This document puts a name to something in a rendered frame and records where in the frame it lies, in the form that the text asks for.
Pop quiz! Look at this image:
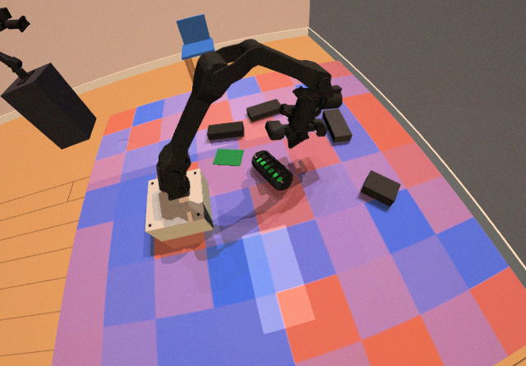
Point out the green flat rectangular tile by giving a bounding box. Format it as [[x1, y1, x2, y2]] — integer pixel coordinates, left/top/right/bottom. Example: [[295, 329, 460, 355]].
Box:
[[213, 149, 244, 166]]

